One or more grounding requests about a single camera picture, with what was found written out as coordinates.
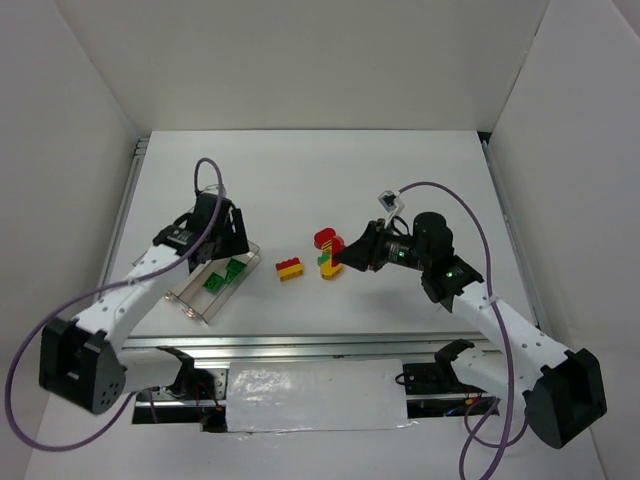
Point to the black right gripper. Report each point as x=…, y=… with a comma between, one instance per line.
x=373, y=247

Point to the green square lego brick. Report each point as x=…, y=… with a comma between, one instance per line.
x=322, y=259

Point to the clear bin far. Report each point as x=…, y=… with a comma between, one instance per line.
x=147, y=258

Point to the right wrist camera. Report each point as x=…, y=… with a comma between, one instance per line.
x=391, y=202

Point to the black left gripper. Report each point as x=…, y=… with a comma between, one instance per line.
x=232, y=230

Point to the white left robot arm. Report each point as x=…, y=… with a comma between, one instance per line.
x=81, y=359

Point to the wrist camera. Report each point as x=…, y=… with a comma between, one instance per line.
x=214, y=189
x=391, y=202

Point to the yellow rectangular lego brick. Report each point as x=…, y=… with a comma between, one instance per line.
x=291, y=272

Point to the green curved lego brick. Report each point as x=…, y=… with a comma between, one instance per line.
x=214, y=283

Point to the white taped cover plate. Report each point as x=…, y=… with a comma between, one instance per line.
x=333, y=395

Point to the green sloped lego brick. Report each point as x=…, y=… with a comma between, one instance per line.
x=233, y=269

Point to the clear bin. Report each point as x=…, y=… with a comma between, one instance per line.
x=147, y=258
x=198, y=304

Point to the yellow black striped lego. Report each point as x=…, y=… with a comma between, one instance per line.
x=327, y=247

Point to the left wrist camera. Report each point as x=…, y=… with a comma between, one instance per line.
x=214, y=189

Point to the clear bin near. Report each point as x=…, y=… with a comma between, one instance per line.
x=198, y=304

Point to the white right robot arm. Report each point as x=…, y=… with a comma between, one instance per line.
x=560, y=392

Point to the red rectangular lego brick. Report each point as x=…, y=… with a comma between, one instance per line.
x=287, y=263

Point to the yellow oval lego brick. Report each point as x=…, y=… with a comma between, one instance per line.
x=329, y=271

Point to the red curved lego brick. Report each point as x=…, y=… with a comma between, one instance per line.
x=337, y=245

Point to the red oval lego brick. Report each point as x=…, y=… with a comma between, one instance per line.
x=323, y=236

